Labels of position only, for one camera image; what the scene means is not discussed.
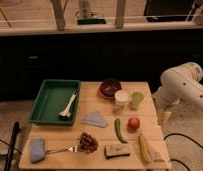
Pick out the light blue towel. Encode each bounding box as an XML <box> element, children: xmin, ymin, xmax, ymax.
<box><xmin>82</xmin><ymin>111</ymin><xmax>108</xmax><ymax>128</ymax></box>

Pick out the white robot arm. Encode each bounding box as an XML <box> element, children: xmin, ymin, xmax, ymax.
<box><xmin>153</xmin><ymin>62</ymin><xmax>203</xmax><ymax>126</ymax></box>

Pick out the dark red bowl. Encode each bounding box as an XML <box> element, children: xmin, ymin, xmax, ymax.
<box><xmin>99</xmin><ymin>79</ymin><xmax>122</xmax><ymax>97</ymax></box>

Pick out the light green cup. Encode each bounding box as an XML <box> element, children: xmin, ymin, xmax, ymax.
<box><xmin>130</xmin><ymin>92</ymin><xmax>144</xmax><ymax>110</ymax></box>

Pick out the green chili pepper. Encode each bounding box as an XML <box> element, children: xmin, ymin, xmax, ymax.
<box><xmin>114</xmin><ymin>118</ymin><xmax>128</xmax><ymax>144</ymax></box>

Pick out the white brush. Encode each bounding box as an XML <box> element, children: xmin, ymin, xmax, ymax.
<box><xmin>59</xmin><ymin>94</ymin><xmax>76</xmax><ymax>118</ymax></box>

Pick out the red tomato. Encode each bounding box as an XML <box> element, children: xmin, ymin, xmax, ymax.
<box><xmin>128</xmin><ymin>117</ymin><xmax>140</xmax><ymax>130</ymax></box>

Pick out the green plastic tray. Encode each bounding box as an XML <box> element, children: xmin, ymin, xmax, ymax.
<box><xmin>28</xmin><ymin>79</ymin><xmax>81</xmax><ymax>126</ymax></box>

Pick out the brown grape bunch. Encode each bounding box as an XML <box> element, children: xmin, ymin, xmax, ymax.
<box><xmin>79</xmin><ymin>132</ymin><xmax>98</xmax><ymax>153</ymax></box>

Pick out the yellow green sponge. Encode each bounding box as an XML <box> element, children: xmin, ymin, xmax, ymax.
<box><xmin>104</xmin><ymin>144</ymin><xmax>130</xmax><ymax>159</ymax></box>

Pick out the metal fork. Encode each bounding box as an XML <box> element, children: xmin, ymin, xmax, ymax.
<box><xmin>45</xmin><ymin>145</ymin><xmax>78</xmax><ymax>154</ymax></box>

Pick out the blue folded cloth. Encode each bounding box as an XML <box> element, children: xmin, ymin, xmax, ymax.
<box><xmin>30</xmin><ymin>139</ymin><xmax>45</xmax><ymax>163</ymax></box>

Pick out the black pole stand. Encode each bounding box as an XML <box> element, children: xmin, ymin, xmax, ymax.
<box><xmin>4</xmin><ymin>122</ymin><xmax>20</xmax><ymax>171</ymax></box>

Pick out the green base white post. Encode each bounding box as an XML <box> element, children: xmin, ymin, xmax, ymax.
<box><xmin>75</xmin><ymin>0</ymin><xmax>108</xmax><ymax>26</ymax></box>

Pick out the black floor cable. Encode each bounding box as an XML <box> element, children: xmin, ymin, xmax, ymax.
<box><xmin>163</xmin><ymin>132</ymin><xmax>203</xmax><ymax>171</ymax></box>

